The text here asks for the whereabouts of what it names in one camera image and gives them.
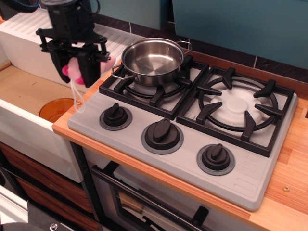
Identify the oven door with handle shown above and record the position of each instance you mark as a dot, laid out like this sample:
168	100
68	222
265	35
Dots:
107	175

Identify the teal cabinet right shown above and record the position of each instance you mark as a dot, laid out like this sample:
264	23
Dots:
272	29

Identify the stainless steel pan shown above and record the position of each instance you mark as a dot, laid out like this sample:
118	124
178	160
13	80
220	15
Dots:
152	61

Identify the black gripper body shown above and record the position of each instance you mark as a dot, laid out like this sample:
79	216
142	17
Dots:
72	22

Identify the pink stuffed pig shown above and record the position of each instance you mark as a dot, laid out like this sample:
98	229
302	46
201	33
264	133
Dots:
72	71

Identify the white sink unit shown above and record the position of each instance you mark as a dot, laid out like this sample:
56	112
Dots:
28	81

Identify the black left stove knob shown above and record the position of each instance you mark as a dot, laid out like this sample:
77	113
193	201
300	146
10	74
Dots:
115	118

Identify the black burner grate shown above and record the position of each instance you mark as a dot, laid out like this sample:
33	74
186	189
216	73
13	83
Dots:
166	100
249	113

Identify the black left burner grate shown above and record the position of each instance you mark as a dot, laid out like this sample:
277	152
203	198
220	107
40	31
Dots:
166	100

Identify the orange plastic bowl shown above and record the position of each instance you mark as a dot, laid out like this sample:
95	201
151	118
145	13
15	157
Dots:
53	110

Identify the wooden drawer front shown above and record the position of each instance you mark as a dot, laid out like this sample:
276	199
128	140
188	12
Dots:
48	189

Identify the black middle stove knob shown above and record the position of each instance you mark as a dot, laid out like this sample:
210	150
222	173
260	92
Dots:
162	137

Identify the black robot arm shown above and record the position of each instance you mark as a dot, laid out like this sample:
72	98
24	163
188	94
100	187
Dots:
28	8

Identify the grey toy stove top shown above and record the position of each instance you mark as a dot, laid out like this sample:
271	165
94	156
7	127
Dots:
244	186

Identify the black right stove knob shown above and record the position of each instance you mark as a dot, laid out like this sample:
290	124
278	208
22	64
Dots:
215	160

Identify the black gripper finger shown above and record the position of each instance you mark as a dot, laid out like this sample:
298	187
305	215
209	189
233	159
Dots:
89	65
60	58

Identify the black right burner grate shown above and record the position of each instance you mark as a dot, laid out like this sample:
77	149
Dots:
249	113

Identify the black stove knob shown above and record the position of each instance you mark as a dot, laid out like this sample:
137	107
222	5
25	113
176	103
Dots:
215	160
115	118
162	137

